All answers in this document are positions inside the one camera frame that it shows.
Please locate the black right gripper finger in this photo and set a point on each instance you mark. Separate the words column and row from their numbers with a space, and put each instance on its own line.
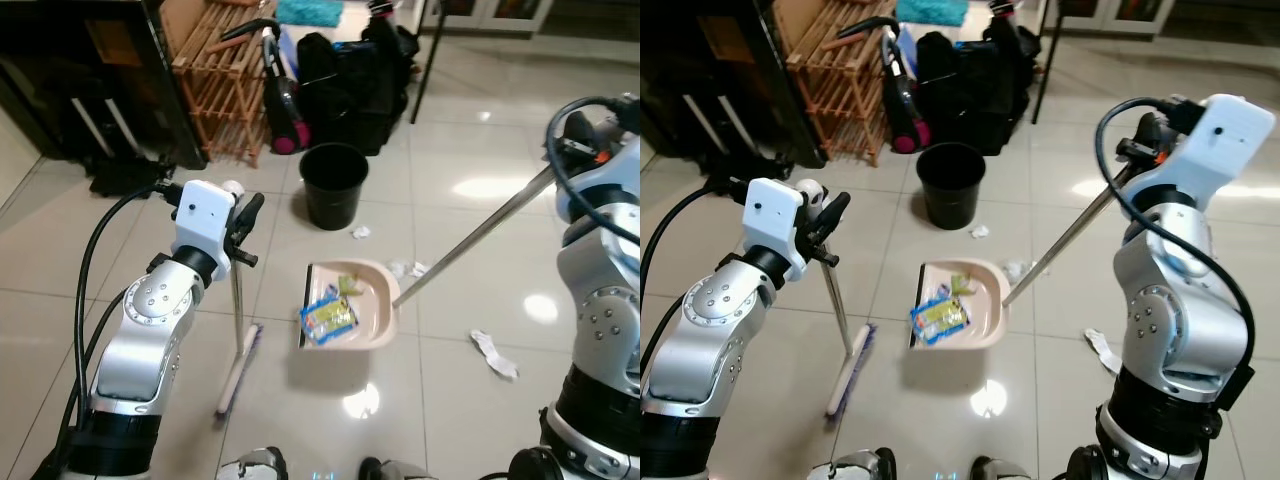
column 580, row 156
column 1140, row 157

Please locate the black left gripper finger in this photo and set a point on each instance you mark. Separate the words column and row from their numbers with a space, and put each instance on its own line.
column 250, row 215
column 832, row 216

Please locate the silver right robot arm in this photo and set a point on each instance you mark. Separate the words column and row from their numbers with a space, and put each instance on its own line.
column 1180, row 300
column 605, row 300

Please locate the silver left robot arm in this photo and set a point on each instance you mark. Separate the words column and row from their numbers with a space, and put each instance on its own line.
column 145, row 340
column 700, row 350

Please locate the teal floor mat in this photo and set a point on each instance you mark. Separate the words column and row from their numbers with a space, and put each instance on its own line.
column 305, row 10
column 930, row 9

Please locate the black round waste bin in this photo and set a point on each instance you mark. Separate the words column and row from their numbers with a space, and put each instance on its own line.
column 950, row 185
column 333, row 185

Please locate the black pink stick vacuum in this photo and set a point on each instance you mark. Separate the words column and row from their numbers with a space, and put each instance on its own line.
column 905, row 110
column 285, row 110

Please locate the blue yellow snack bag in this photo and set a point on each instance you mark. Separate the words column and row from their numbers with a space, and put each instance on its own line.
column 940, row 318
column 328, row 318

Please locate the small white paper scrap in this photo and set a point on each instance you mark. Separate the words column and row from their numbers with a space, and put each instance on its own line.
column 360, row 232
column 980, row 230

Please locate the small crumpled wrapper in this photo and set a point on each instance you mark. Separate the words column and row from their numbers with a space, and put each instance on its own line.
column 960, row 285
column 348, row 286

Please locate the wooden slatted rack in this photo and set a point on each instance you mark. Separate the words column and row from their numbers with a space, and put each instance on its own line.
column 840, row 90
column 220, row 90

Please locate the black glossy cabinet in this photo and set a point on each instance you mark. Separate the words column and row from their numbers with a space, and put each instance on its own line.
column 710, row 80
column 80, row 80

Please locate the grey table black legs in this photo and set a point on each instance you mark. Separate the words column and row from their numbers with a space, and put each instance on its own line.
column 1045, row 60
column 428, row 60

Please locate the black fabric bag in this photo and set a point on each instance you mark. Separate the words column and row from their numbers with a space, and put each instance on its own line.
column 350, row 90
column 975, row 85

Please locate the long crumpled white tissue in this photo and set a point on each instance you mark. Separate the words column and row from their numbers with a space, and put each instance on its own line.
column 1103, row 350
column 495, row 353

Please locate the grey left robot foot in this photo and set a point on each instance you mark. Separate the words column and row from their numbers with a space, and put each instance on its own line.
column 255, row 465
column 850, row 465

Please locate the grey robot foot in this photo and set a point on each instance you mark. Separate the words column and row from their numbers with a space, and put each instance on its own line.
column 400, row 470
column 850, row 465
column 1005, row 470
column 255, row 465

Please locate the grey right robot foot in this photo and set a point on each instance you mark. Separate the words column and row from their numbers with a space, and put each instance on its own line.
column 400, row 470
column 1005, row 470

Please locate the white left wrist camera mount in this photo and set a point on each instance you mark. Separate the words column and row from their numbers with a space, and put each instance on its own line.
column 205, row 225
column 775, row 225

